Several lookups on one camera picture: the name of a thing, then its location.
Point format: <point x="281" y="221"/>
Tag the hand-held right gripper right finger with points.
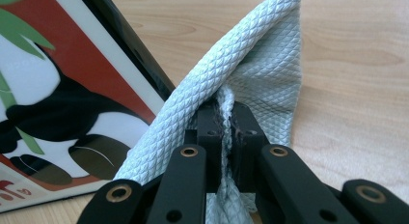
<point x="246" y="137"/>

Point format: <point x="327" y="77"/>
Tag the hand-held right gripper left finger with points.
<point x="210" y="137"/>

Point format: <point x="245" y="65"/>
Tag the light blue cleaning cloth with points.
<point x="205" y="76"/>

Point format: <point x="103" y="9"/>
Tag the panda sign board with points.
<point x="64" y="98"/>

